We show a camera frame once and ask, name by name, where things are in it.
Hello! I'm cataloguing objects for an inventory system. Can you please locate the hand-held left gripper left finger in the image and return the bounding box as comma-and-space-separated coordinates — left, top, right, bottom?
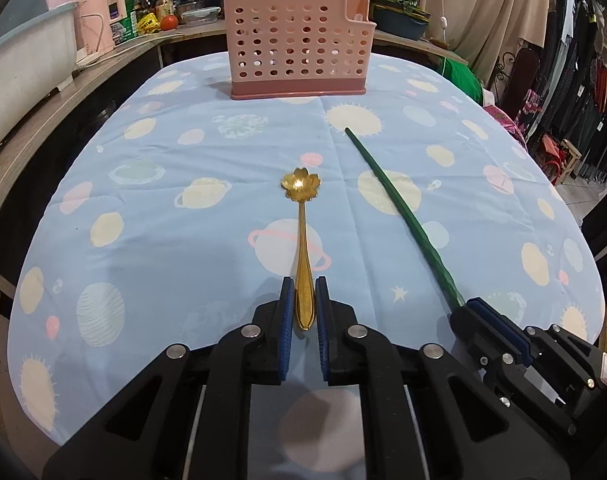
42, 276, 295, 480

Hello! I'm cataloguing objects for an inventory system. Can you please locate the pink perforated utensil basket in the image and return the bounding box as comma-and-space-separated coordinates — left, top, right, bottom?
222, 0, 377, 101

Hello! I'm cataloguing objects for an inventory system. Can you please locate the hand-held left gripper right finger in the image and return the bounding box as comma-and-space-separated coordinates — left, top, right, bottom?
314, 276, 571, 480

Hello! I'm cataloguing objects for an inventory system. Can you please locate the wooden stool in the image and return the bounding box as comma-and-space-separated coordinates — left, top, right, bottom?
552, 137, 583, 186

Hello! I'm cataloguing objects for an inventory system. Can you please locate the white tub with blue rim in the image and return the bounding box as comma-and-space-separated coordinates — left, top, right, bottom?
0, 0, 80, 161

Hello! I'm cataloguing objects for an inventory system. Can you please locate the dark metal chair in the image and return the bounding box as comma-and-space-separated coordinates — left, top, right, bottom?
498, 50, 542, 111

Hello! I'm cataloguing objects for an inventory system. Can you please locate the rack of hanging clothes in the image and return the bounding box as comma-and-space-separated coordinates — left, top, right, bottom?
523, 0, 607, 186

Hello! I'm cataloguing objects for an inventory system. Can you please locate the pink floral cloth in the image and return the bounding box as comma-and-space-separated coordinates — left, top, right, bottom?
485, 104, 528, 147

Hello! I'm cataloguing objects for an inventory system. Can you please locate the gold flower spoon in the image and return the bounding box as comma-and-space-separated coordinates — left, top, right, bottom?
282, 167, 320, 332

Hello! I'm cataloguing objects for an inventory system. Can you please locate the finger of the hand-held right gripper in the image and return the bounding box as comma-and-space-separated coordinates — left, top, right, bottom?
450, 305, 534, 396
464, 297, 564, 361

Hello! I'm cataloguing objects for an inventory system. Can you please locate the blue planter with plant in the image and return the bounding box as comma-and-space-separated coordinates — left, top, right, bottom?
368, 0, 431, 42

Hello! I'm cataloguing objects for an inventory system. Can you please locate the green cloth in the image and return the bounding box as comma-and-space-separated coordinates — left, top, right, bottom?
441, 55, 485, 104

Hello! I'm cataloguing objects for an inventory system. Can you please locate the glass container with lid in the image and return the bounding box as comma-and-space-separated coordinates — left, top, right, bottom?
181, 6, 222, 28

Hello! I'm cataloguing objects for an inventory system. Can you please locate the pink appliance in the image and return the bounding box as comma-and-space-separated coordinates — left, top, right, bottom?
75, 0, 126, 56

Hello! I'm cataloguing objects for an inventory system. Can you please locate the green chopstick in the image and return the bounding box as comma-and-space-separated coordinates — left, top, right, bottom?
344, 127, 467, 311

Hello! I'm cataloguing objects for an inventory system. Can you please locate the green carton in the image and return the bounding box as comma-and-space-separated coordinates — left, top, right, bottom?
111, 7, 139, 41

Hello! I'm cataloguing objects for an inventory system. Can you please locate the beige curtain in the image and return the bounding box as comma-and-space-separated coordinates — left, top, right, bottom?
418, 0, 554, 92

